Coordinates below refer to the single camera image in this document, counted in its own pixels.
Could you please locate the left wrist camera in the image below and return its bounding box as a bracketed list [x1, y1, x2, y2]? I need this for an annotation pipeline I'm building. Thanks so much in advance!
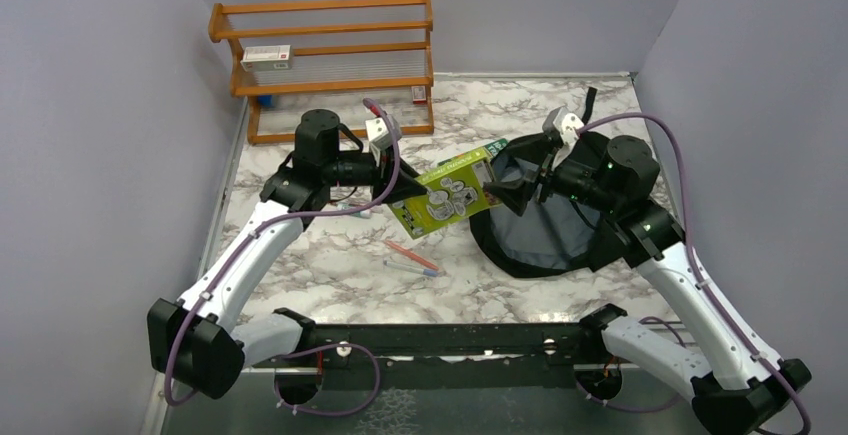
[365, 115, 402, 162]

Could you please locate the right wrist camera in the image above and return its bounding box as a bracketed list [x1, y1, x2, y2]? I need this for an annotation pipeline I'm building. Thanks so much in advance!
[542, 107, 585, 153]

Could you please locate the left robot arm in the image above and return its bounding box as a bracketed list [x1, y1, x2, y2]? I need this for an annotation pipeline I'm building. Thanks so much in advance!
[147, 99, 425, 407]

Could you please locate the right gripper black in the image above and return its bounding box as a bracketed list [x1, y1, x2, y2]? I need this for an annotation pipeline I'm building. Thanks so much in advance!
[484, 132, 622, 216]

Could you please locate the black mounting rail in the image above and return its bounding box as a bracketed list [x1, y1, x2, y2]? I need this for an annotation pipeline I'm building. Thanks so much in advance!
[182, 309, 644, 390]

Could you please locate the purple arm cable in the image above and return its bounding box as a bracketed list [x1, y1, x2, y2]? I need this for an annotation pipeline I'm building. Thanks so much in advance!
[574, 112, 813, 435]
[163, 97, 403, 419]

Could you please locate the white blue marker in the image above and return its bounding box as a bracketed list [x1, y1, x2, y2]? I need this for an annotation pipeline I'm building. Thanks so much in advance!
[383, 260, 440, 277]

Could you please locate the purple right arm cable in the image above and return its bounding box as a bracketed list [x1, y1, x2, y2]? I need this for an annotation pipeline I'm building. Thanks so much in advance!
[574, 112, 813, 435]

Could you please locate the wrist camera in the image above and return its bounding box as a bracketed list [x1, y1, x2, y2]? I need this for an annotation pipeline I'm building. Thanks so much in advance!
[542, 107, 585, 153]
[365, 115, 402, 162]

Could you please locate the black student backpack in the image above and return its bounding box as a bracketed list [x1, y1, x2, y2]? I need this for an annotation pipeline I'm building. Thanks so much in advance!
[468, 86, 664, 280]

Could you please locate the orange pen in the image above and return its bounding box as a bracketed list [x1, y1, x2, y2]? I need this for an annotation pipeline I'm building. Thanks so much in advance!
[383, 240, 440, 272]

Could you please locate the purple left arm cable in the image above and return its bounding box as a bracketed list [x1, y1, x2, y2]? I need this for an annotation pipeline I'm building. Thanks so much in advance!
[163, 97, 403, 419]

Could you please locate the white red box on shelf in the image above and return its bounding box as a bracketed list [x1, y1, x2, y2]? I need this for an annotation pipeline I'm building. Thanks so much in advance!
[240, 45, 291, 72]

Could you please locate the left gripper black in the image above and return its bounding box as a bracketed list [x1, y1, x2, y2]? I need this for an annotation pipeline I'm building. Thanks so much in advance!
[323, 144, 428, 206]

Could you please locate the yellow-green treehouse book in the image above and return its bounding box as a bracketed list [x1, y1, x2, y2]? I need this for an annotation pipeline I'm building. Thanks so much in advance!
[389, 147, 501, 239]

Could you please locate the small red white box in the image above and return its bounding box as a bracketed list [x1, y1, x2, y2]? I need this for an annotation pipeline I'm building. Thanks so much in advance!
[411, 86, 426, 103]

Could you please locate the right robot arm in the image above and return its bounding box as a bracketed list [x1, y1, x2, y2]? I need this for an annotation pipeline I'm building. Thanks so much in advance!
[485, 132, 811, 434]

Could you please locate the wooden shelf rack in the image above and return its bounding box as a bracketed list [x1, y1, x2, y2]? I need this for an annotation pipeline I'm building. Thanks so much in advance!
[207, 0, 435, 145]

